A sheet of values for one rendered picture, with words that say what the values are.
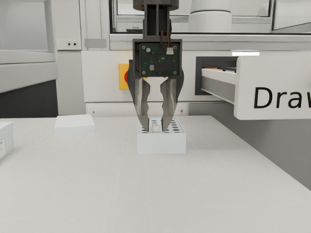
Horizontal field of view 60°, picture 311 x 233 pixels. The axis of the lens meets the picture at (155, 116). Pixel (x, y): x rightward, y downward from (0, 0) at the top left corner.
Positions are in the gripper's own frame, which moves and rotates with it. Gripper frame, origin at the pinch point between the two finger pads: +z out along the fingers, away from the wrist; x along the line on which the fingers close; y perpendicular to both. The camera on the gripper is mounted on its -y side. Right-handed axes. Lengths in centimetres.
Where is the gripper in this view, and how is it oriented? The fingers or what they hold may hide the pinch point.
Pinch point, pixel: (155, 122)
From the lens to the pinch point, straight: 47.6
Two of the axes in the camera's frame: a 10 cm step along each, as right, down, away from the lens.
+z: 0.0, 9.8, 2.1
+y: 0.4, 2.1, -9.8
